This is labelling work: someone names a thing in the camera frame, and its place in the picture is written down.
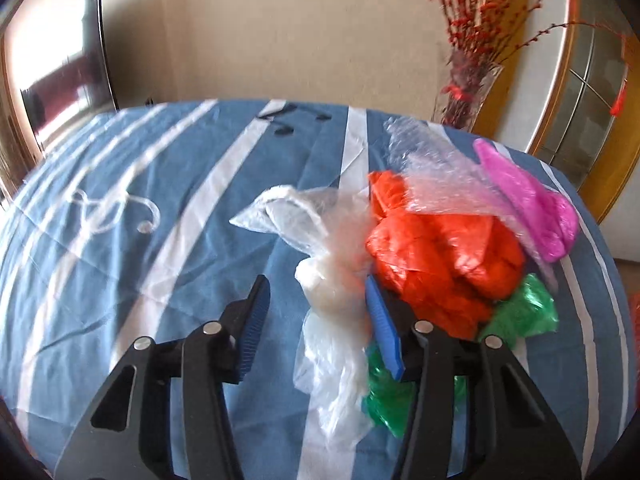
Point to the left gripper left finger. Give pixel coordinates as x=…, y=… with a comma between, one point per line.
x=125, y=432

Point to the green plastic bag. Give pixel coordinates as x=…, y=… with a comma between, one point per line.
x=530, y=311

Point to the white plastic bag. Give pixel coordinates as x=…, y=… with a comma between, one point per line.
x=330, y=227

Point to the pink plastic bag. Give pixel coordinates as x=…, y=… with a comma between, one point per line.
x=550, y=218

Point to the red plastic bag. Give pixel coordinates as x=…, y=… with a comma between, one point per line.
x=451, y=269

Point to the blue striped tablecloth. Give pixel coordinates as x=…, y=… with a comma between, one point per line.
x=124, y=230

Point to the bubble wrap sheet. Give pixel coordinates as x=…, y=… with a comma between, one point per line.
x=440, y=179

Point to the frosted glass sliding door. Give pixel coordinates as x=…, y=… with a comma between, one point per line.
x=596, y=151

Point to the glass vase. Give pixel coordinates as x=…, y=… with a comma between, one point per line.
x=464, y=86

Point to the flat screen television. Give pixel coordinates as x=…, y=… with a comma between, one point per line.
x=57, y=67

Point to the red berry branches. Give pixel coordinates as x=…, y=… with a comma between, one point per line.
x=500, y=5

